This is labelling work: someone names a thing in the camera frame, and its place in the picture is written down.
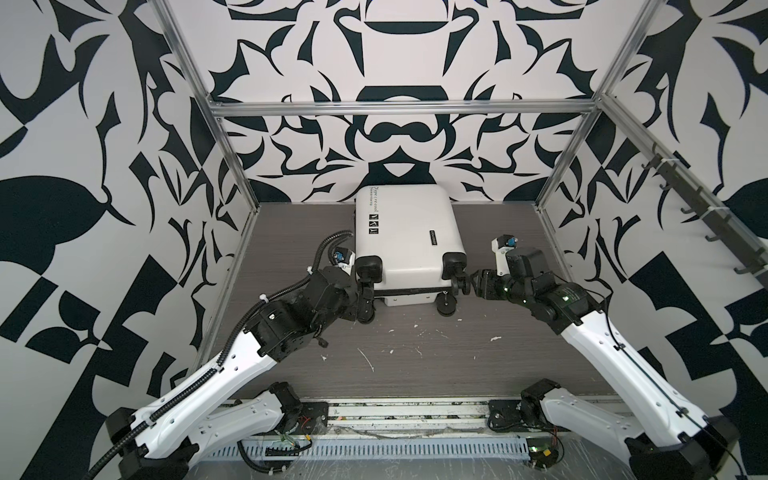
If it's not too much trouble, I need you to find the white suitcase black lining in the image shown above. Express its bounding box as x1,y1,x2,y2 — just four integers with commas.
353,184,470,323

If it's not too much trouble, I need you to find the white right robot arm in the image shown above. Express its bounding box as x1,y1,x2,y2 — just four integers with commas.
472,235,739,479

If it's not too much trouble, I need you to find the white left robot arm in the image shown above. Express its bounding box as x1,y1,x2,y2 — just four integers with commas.
85,266,357,479

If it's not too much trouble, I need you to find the small green circuit board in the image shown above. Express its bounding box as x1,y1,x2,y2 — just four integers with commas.
526,436,564,471

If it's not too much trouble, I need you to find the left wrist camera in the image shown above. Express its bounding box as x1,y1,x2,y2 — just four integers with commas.
330,246,355,275

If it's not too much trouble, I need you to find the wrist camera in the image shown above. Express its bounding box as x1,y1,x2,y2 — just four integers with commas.
330,246,355,275
491,234,517,276

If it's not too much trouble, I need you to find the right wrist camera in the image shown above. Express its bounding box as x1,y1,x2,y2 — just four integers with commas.
491,234,517,276

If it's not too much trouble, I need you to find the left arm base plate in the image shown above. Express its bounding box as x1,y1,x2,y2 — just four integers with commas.
272,401,330,435

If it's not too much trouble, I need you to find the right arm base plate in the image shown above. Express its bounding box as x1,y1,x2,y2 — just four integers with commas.
487,398,559,433

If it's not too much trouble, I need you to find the black corrugated cable hose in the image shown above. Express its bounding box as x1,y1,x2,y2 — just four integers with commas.
236,440,313,475

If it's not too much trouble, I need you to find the black wall hook rack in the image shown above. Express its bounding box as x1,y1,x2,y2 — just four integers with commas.
640,143,767,289

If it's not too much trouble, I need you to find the aluminium frame rail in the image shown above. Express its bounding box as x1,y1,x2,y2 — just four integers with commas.
209,99,596,117

